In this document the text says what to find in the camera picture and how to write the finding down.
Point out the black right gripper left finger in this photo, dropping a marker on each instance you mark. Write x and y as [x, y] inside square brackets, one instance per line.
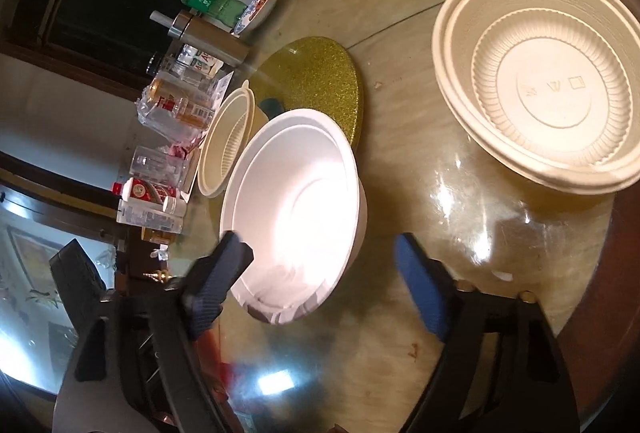
[193, 302]

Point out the red white liquor box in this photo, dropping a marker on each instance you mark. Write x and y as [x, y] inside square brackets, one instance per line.
[138, 191]

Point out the gold glitter round placemat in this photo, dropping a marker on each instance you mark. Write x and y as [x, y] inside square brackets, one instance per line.
[317, 73]

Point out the steel thermos flask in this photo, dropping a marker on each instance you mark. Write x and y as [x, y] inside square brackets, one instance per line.
[199, 33]

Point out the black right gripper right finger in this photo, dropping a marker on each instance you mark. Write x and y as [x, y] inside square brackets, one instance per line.
[445, 305]

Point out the green plastic soda bottle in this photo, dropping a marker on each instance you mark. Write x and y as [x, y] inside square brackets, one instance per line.
[227, 12]

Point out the white foam bowl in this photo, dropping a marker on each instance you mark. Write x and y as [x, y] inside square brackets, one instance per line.
[295, 198]

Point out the cream ribbed plastic bowl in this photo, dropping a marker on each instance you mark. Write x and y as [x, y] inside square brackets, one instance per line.
[236, 123]

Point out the blue patterned food plate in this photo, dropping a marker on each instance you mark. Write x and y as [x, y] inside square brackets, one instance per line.
[256, 12]

